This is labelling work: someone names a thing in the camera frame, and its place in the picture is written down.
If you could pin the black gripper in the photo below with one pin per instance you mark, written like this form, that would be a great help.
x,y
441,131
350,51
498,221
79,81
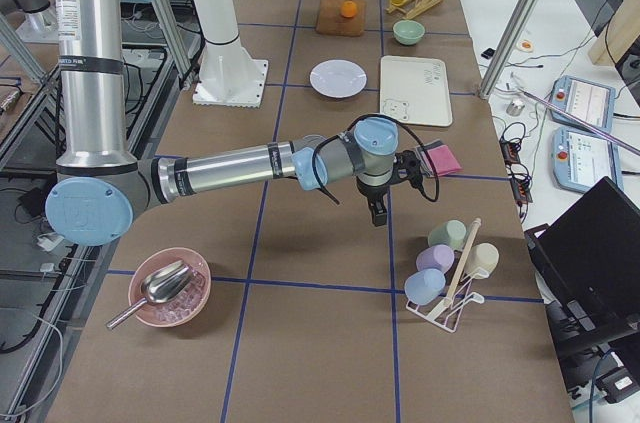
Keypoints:
x,y
370,190

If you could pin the orange fruit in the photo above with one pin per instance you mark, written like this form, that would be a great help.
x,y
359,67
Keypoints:
x,y
348,9

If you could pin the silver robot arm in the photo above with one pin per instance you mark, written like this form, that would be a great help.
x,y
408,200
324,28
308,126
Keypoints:
x,y
102,188

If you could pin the cream bear tray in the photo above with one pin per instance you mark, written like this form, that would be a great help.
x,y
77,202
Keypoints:
x,y
415,90

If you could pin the grey cloth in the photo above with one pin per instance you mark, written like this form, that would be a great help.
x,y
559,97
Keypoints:
x,y
423,152

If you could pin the pink cloth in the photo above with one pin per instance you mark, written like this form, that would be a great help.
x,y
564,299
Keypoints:
x,y
442,161

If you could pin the green cup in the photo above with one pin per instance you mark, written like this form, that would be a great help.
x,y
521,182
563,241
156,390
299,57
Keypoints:
x,y
451,233

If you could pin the purple cup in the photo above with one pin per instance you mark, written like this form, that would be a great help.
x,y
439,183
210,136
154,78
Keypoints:
x,y
440,256

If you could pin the blue cup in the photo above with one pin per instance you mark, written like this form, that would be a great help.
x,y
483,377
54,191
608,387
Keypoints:
x,y
424,286

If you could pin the beige cup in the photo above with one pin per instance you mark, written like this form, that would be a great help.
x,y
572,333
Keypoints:
x,y
483,256

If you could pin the white round plate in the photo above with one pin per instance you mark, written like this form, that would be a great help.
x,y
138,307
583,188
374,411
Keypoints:
x,y
338,78

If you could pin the black power strip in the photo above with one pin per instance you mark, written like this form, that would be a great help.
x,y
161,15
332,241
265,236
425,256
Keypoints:
x,y
519,176

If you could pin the small metal cylinder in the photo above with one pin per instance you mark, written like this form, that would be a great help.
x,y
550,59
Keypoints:
x,y
515,107

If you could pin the green ceramic bowl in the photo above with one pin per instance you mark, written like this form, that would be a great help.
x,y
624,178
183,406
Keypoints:
x,y
408,32

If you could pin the brown wooden cutting board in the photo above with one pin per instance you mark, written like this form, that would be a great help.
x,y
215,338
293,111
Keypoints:
x,y
329,21

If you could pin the lower teach pendant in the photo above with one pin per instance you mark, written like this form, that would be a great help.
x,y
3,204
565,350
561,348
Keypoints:
x,y
581,159

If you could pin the teach pendant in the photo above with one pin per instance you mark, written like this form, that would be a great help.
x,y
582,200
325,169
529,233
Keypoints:
x,y
581,159
590,102

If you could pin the black laptop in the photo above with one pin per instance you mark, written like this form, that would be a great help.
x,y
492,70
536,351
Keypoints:
x,y
589,259

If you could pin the metal scoop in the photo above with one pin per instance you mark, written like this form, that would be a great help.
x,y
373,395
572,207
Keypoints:
x,y
159,287

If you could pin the upper teach pendant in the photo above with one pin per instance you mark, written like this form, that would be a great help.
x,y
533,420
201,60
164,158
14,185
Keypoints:
x,y
590,102

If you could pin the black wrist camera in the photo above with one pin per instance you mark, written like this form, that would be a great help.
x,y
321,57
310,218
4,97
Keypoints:
x,y
407,168

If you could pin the wooden rod handle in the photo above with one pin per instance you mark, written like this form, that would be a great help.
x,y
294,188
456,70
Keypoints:
x,y
473,230

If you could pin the white wire cup rack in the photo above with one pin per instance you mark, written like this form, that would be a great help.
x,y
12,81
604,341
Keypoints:
x,y
447,317

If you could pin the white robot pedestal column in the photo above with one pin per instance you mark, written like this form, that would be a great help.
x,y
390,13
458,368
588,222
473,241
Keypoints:
x,y
228,75

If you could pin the aluminium frame post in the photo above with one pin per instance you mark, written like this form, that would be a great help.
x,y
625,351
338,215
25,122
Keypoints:
x,y
512,32

